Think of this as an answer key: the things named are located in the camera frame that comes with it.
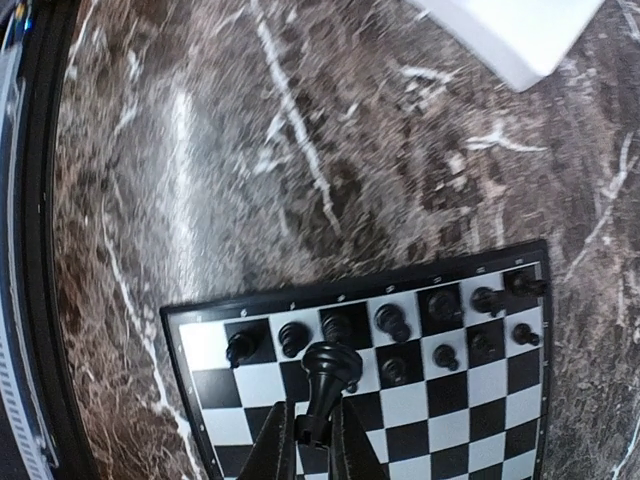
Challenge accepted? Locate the white cable duct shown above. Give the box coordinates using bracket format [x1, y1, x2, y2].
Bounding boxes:
[1, 45, 53, 479]

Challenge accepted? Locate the white plastic tray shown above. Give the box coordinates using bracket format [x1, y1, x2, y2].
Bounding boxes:
[411, 0, 603, 92]

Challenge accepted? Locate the black white chess board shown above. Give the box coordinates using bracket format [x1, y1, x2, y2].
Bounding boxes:
[160, 240, 553, 479]

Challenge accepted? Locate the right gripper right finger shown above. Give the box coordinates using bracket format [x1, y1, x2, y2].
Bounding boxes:
[329, 398, 388, 480]

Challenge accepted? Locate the black chess piece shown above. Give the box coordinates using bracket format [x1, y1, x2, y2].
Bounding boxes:
[505, 271, 548, 298]
[278, 321, 311, 358]
[321, 314, 352, 345]
[225, 331, 258, 369]

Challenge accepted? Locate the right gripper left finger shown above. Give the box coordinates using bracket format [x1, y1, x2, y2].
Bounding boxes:
[239, 401, 297, 480]

